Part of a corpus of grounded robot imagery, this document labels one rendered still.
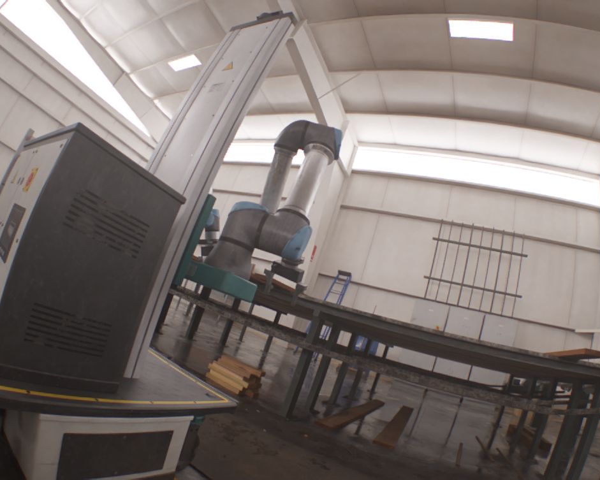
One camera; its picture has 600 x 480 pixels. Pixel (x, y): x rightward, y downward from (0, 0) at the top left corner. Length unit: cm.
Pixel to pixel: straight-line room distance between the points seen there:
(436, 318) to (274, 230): 673
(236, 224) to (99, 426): 67
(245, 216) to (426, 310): 678
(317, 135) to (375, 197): 827
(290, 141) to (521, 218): 824
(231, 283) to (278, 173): 48
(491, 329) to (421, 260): 252
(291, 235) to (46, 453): 85
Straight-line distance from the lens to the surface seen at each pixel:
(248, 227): 98
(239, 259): 97
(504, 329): 763
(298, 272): 132
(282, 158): 122
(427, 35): 745
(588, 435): 235
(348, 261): 883
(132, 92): 1344
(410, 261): 851
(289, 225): 97
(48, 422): 75
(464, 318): 755
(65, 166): 68
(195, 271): 100
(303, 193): 105
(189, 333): 422
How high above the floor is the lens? 65
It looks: 14 degrees up
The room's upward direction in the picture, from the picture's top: 19 degrees clockwise
